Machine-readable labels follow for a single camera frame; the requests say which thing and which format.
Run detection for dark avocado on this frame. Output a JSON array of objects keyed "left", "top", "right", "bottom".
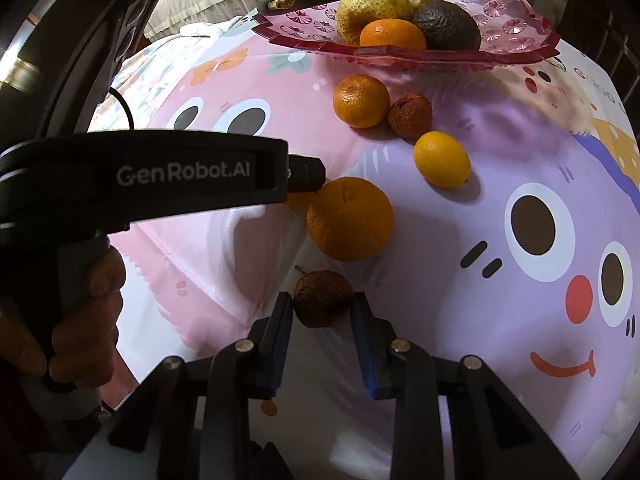
[{"left": 412, "top": 1, "right": 482, "bottom": 52}]

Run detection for wrinkled dark red fruit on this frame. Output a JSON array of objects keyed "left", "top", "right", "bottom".
[
  {"left": 388, "top": 91, "right": 433, "bottom": 139},
  {"left": 292, "top": 270, "right": 353, "bottom": 328}
]

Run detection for black cable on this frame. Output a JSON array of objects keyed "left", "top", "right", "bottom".
[{"left": 107, "top": 87, "right": 136, "bottom": 132}]

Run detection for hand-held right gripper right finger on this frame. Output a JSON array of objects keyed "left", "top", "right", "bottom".
[{"left": 349, "top": 291, "right": 581, "bottom": 480}]

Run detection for orange mandarin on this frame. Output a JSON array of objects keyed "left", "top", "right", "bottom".
[
  {"left": 333, "top": 75, "right": 391, "bottom": 129},
  {"left": 306, "top": 177, "right": 395, "bottom": 262},
  {"left": 359, "top": 18, "right": 427, "bottom": 51}
]

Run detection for cartoon printed tablecloth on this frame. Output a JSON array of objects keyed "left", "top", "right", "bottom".
[{"left": 90, "top": 10, "right": 640, "bottom": 480}]

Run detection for pink plastic fruit bowl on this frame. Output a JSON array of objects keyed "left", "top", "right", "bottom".
[{"left": 251, "top": 0, "right": 561, "bottom": 66}]

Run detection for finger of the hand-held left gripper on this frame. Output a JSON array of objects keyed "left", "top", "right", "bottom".
[{"left": 286, "top": 155, "right": 326, "bottom": 193}]

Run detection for small oval citrus fruit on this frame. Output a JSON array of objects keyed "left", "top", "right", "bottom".
[{"left": 413, "top": 131, "right": 472, "bottom": 189}]

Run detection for yellow pear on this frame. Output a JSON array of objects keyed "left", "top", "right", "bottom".
[{"left": 336, "top": 0, "right": 416, "bottom": 47}]

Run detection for person's left hand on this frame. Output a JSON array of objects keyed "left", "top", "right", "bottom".
[{"left": 0, "top": 249, "right": 126, "bottom": 386}]

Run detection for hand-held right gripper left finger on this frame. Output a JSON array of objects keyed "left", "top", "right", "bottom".
[{"left": 107, "top": 291, "right": 296, "bottom": 480}]

